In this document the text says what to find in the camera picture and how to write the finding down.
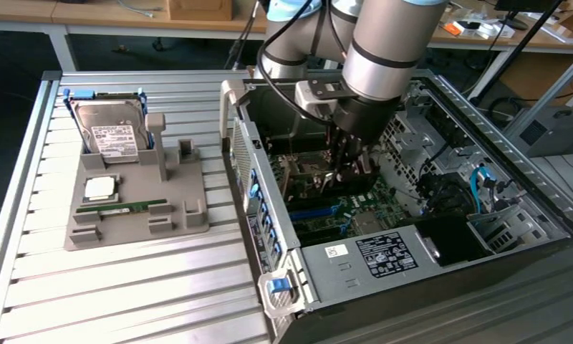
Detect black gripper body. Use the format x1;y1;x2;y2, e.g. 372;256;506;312
332;95;403;145

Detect graphics card with metal bracket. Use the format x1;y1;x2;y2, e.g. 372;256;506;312
279;163;382;204

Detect CPU socket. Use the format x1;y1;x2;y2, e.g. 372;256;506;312
288;152;335;176

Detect perforated metal drive cage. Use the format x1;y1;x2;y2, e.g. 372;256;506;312
382;107;440;180

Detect green motherboard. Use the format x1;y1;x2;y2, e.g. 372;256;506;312
267;132;412;248

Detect silver chipset heat sink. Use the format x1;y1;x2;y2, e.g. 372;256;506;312
352;213;388;232

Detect blue expansion slot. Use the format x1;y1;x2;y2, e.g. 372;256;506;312
288;204;343;221

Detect black case fan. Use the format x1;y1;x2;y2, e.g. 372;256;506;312
418;171;479;219

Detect wooden desk grey legs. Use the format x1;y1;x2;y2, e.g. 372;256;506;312
0;0;268;72
424;0;573;105

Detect black stand pole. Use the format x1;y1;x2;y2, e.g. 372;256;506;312
467;0;568;107

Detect grey power supply unit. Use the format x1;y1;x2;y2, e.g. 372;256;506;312
299;229;440;305

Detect metal disk bay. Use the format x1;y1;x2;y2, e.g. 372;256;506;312
467;202;551;254

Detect small white box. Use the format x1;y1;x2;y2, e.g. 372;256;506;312
478;21;515;39

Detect blue case latch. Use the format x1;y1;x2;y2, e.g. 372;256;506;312
266;278;292;295

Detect grey computer tower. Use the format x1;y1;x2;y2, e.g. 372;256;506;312
504;105;573;158

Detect black monitor with stand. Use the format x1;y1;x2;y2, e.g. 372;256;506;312
495;0;563;30

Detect open black PC case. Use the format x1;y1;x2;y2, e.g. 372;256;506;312
219;70;573;344

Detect grey parts rack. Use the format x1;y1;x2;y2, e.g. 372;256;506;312
64;113;211;252

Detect green RAM stick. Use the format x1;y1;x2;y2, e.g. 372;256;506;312
76;199;169;216

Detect brown wooden box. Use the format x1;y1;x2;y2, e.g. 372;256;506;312
165;0;235;21

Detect silver CPU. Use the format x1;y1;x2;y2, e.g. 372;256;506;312
84;178;117;200

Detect hard disk drive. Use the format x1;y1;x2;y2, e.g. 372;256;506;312
60;88;148;151

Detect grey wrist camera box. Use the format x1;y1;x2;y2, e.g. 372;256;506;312
295;80;359;118

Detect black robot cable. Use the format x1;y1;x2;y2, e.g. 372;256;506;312
255;0;339;126

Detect blue disk wire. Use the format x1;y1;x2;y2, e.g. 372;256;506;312
471;163;496;216

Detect grey case handle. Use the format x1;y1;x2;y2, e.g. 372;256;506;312
219;79;251;139
257;269;308;319

